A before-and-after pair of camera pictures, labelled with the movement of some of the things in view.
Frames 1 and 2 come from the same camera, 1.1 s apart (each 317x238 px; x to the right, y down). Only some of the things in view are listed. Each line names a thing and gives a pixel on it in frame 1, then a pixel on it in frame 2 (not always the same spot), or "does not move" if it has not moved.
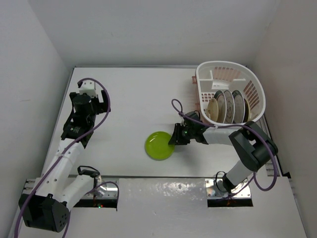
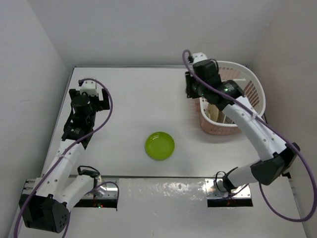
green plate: (157, 147) does not move
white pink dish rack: (229, 92) does not move
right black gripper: (177, 139) -> (191, 93)
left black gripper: (101, 107) does not move
